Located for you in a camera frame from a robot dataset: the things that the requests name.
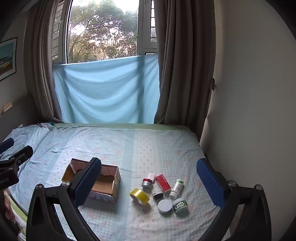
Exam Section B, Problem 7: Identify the white bottle with green label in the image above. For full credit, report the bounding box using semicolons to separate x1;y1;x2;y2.
169;179;184;199

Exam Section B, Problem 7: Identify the light blue hanging cloth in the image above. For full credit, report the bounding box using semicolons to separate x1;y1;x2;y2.
53;55;160;124

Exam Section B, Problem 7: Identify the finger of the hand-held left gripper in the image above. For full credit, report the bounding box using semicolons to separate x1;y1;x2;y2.
0;138;15;154
0;146;33;174

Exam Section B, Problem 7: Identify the brown curtain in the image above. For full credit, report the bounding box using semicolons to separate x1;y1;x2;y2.
23;0;72;123
153;0;216;135

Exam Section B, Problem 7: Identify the green label jar white lid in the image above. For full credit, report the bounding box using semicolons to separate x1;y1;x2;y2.
172;198;189;214

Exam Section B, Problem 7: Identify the window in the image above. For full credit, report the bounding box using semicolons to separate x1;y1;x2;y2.
51;0;159;65

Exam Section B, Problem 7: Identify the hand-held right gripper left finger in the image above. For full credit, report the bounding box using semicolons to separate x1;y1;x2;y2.
26;157;102;241

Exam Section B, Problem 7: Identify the red carton box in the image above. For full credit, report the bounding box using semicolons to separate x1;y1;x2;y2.
156;175;172;193

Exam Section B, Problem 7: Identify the framed wall poster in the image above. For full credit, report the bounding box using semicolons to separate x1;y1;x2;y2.
0;37;18;81

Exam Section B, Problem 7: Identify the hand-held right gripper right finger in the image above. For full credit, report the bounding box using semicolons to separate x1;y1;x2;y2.
196;158;271;241

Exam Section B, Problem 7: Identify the white jar with black lid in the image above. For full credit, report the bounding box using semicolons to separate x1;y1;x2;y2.
158;199;173;214

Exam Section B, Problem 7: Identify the yellow tape roll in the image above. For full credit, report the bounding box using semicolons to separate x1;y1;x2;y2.
129;188;150;205

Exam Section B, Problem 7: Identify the green mattress cover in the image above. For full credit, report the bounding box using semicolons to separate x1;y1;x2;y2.
54;122;197;135

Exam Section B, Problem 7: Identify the checkered floral bed sheet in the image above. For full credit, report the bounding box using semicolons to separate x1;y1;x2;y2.
0;123;228;241

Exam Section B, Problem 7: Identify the cardboard box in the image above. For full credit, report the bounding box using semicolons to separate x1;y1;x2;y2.
61;159;121;202

